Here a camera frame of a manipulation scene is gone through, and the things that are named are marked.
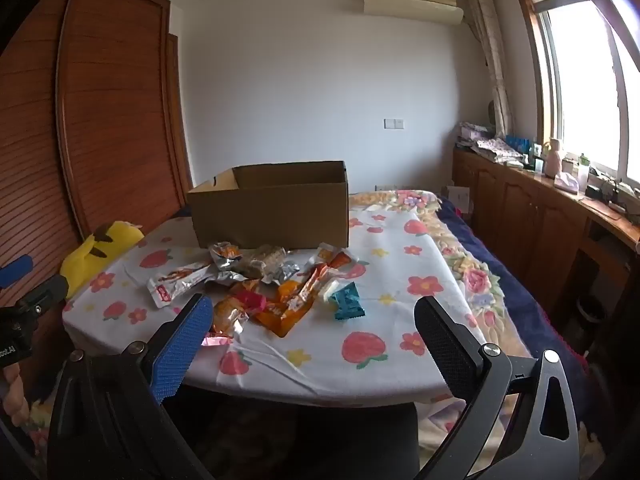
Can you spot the white wall switch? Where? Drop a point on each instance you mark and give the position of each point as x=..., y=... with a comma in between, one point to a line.
x=394, y=123

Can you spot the green capped bottle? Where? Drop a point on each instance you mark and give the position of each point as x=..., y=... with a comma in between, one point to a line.
x=583, y=170

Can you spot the white paper bag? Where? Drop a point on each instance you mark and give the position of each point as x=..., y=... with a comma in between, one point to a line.
x=458, y=196

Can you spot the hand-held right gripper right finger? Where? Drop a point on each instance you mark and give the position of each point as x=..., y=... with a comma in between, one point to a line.
x=445, y=345

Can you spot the small orange snack packet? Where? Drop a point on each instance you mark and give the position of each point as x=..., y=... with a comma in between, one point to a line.
x=346, y=262

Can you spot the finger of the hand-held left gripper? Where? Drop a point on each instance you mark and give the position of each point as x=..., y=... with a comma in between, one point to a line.
x=47, y=293
x=15, y=270

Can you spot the pink tissue box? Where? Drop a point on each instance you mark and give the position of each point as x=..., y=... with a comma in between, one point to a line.
x=567, y=182

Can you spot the wooden framed window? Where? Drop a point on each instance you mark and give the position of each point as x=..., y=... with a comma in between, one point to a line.
x=580, y=85

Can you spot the yellow plush toy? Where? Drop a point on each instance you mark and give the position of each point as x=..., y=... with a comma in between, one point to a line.
x=100, y=255

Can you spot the pink bottle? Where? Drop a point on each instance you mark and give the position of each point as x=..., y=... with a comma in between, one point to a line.
x=554, y=160

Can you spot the black device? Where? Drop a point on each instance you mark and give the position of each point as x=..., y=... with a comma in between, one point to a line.
x=596, y=191

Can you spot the black trash bin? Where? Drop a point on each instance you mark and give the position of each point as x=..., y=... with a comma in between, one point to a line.
x=592, y=312

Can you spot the floral blanket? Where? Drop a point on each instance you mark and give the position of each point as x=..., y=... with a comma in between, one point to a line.
x=475, y=275

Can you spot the pink snack packet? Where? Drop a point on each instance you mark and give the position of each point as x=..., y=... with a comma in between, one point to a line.
x=252, y=300

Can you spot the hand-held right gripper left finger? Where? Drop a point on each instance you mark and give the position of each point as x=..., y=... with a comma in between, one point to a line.
x=177, y=355

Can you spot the teal snack packet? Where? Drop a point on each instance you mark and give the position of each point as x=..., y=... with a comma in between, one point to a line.
x=348, y=301

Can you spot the white orange snack packet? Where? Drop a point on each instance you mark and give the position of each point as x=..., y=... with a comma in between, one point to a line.
x=320, y=255

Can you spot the brown cardboard box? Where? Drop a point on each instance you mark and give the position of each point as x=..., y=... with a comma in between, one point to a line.
x=270, y=215

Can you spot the blue boxes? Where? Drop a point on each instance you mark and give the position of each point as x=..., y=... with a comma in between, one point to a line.
x=517, y=142

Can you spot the dark blue blanket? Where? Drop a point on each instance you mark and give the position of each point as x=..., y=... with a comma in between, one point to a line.
x=520, y=300

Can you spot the pink foil wrapper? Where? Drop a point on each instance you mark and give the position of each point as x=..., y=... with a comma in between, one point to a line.
x=217, y=341

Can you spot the patterned curtain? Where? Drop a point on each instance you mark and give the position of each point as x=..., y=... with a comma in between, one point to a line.
x=492, y=60

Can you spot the person's left hand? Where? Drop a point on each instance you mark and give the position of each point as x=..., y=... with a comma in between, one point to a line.
x=14, y=392

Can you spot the wooden slatted wardrobe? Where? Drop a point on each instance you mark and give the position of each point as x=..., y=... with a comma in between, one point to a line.
x=110, y=110

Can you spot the large orange snack packet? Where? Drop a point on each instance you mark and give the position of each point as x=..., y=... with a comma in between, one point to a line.
x=285, y=317

